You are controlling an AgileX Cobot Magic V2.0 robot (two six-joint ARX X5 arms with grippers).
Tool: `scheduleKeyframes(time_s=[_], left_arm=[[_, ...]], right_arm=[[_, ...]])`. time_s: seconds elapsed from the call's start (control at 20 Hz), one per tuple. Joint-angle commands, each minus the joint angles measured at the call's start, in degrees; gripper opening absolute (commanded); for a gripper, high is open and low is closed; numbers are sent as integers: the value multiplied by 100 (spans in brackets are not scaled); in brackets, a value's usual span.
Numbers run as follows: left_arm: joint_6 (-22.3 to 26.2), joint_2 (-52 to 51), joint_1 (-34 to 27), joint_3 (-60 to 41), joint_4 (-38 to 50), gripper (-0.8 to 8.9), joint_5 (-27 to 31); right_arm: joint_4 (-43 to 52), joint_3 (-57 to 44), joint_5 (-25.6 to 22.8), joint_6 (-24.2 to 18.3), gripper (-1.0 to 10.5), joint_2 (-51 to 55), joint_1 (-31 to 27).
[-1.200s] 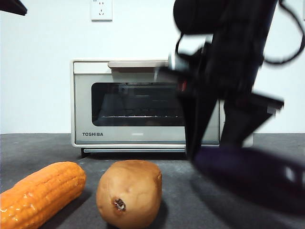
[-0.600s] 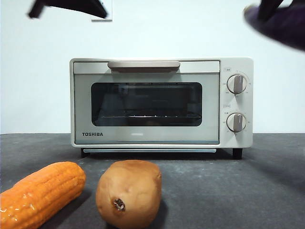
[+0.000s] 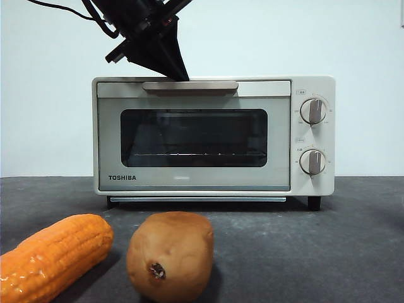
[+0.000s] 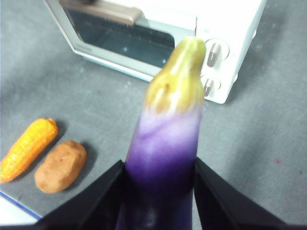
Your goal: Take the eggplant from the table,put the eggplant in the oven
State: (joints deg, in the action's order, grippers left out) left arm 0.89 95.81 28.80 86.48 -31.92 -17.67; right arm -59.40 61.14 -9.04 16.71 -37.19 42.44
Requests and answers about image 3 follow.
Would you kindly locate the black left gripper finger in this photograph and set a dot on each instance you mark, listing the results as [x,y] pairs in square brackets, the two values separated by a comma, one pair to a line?
[151,55]
[176,53]

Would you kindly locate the cream toaster oven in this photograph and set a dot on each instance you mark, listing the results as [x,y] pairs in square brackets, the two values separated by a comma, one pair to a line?
[315,85]

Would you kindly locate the beige oven temperature knob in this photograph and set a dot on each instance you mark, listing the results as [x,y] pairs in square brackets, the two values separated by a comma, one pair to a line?
[313,111]

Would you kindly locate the beige oven timer knob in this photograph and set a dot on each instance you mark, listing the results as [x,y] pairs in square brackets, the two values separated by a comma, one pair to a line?
[312,161]

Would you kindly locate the brown potato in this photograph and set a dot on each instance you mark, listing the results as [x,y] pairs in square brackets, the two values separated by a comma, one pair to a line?
[170,252]

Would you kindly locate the orange corn cob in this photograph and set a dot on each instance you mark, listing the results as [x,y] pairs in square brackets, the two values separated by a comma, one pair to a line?
[53,255]

